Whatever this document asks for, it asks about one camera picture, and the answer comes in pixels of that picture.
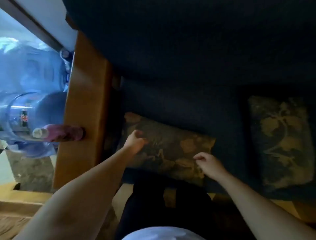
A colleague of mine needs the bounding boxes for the brown floral cushion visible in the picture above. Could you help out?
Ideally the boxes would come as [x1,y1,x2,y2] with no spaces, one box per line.
[118,112,217,186]

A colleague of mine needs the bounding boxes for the person's white shirt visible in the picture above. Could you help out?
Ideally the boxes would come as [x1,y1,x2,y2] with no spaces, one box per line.
[122,227,206,240]

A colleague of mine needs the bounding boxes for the dark leaf-print cushion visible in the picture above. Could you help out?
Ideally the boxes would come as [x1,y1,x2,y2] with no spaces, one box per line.
[248,95,315,189]

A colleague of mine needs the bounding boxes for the wooden sofa armrest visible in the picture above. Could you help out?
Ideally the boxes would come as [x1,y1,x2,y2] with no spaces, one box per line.
[52,31,114,189]

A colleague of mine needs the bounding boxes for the person's black trousers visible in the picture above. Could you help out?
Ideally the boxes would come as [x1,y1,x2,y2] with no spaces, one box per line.
[115,177,250,240]

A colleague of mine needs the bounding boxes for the person's right hand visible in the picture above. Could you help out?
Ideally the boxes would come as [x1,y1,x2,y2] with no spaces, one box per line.
[193,152,229,181]

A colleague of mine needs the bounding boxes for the person's right forearm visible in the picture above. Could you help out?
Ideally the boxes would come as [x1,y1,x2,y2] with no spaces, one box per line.
[217,171,316,240]

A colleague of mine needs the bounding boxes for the person's left hand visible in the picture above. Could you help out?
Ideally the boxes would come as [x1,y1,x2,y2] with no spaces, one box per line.
[123,130,149,156]

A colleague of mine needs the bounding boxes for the person's left forearm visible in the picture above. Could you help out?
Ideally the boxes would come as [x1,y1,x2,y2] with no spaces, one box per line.
[13,146,134,240]

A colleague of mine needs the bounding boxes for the small bottle with red label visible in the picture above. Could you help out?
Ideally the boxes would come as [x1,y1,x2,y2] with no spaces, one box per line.
[20,109,29,128]

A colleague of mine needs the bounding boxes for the pink bottle with white cap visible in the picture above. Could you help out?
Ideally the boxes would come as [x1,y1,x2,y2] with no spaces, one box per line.
[32,124,85,143]

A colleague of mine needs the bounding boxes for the dark blue sofa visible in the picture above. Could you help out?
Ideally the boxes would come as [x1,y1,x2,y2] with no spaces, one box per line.
[62,0,316,202]

